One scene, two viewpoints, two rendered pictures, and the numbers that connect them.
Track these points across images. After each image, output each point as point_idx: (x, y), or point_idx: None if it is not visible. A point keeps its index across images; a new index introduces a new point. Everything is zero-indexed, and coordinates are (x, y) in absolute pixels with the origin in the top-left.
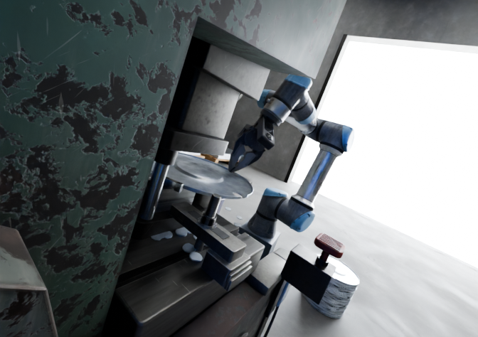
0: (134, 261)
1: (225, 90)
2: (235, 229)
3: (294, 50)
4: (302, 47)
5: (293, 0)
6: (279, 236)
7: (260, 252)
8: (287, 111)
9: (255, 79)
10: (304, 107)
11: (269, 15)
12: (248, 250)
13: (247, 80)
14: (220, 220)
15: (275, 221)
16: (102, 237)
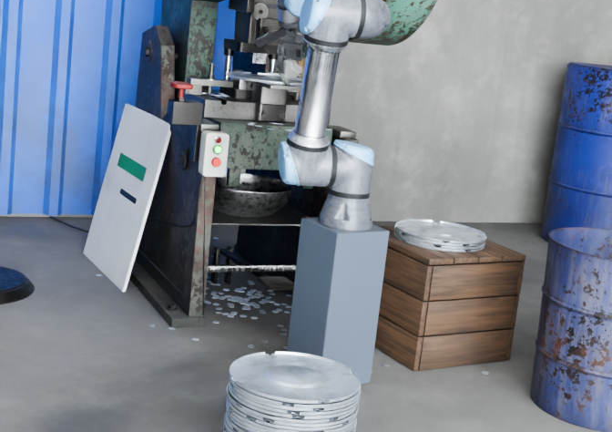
0: (205, 90)
1: (244, 14)
2: (225, 100)
3: None
4: None
5: None
6: (334, 238)
7: (202, 100)
8: (278, 10)
9: (243, 1)
10: None
11: None
12: (202, 97)
13: (240, 4)
14: (237, 100)
15: (329, 193)
16: (184, 57)
